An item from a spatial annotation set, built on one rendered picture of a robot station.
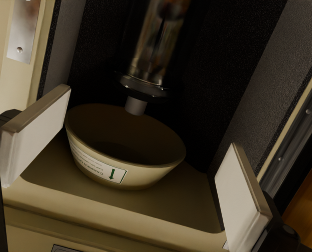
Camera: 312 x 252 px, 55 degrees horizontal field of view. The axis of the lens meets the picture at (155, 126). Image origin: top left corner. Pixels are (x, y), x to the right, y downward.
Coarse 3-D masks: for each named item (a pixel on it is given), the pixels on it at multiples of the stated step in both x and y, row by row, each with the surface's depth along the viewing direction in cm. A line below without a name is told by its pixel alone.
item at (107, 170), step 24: (72, 120) 42; (96, 120) 48; (120, 120) 50; (144, 120) 50; (72, 144) 38; (144, 144) 50; (168, 144) 47; (96, 168) 37; (120, 168) 36; (144, 168) 36; (168, 168) 38
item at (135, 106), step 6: (114, 84) 38; (120, 90) 37; (126, 90) 37; (132, 90) 36; (132, 96) 37; (138, 96) 37; (144, 96) 36; (150, 96) 36; (126, 102) 41; (132, 102) 40; (138, 102) 40; (144, 102) 40; (150, 102) 37; (156, 102) 38; (162, 102) 39; (126, 108) 40; (132, 108) 40; (138, 108) 40; (144, 108) 41; (138, 114) 40
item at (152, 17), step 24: (144, 0) 33; (168, 0) 32; (192, 0) 32; (144, 24) 33; (168, 24) 33; (192, 24) 34; (120, 48) 36; (144, 48) 34; (168, 48) 34; (192, 48) 37; (120, 72) 35; (144, 72) 35; (168, 72) 35
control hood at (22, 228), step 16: (16, 224) 34; (32, 224) 34; (48, 224) 35; (64, 224) 36; (16, 240) 33; (32, 240) 34; (48, 240) 34; (64, 240) 34; (80, 240) 35; (96, 240) 36; (112, 240) 36; (128, 240) 37
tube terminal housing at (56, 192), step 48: (48, 0) 30; (0, 96) 31; (48, 144) 42; (96, 144) 49; (48, 192) 35; (96, 192) 37; (144, 192) 40; (192, 192) 44; (144, 240) 38; (192, 240) 38
